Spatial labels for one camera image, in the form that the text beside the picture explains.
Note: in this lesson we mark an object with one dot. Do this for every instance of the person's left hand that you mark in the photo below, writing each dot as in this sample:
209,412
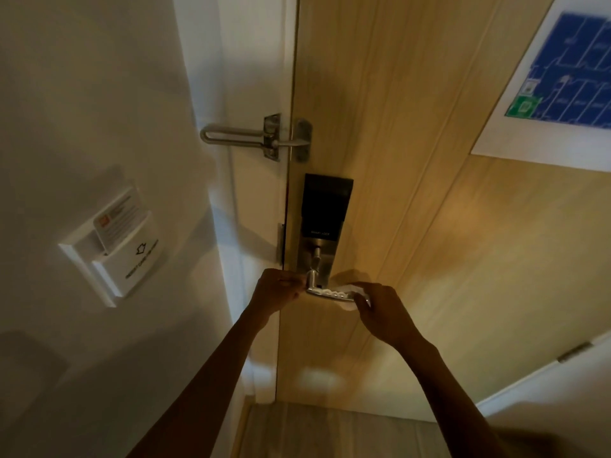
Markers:
274,295

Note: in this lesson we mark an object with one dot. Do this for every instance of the person's right hand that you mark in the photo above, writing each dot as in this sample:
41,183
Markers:
389,317

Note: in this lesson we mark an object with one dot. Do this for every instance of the person's right fingers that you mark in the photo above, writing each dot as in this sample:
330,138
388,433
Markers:
367,294

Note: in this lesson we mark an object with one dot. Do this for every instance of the person's left fingers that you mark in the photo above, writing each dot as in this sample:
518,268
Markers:
292,283

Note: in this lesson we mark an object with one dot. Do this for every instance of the white cleaning cloth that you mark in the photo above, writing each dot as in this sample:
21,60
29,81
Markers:
351,289

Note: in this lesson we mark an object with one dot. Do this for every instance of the person's right forearm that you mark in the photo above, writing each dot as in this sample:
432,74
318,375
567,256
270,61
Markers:
448,405

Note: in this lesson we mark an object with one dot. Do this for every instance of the person's left forearm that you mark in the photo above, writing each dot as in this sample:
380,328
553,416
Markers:
210,391

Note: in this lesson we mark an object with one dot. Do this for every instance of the dark door latch edge plate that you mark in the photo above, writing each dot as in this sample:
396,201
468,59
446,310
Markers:
281,244

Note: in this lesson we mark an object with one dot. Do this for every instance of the black and silver electronic lock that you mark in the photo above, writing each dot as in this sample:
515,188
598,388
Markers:
325,209

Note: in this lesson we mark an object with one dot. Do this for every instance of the silver door guard catch plate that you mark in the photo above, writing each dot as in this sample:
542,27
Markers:
301,138

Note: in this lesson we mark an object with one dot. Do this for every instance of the silver swing bar door guard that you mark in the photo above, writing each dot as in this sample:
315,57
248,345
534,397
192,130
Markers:
234,137

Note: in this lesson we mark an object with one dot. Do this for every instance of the wooden door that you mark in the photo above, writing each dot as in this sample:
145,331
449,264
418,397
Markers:
405,138

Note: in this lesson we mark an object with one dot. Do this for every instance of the white key card holder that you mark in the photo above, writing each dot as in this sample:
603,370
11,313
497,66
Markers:
129,271

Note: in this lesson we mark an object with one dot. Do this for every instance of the white key card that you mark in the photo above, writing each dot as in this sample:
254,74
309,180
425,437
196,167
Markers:
119,219

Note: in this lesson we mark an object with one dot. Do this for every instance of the blue and white floor plan sign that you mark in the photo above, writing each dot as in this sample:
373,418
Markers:
549,128

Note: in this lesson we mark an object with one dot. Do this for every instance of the white door frame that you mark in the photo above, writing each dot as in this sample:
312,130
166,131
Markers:
248,66

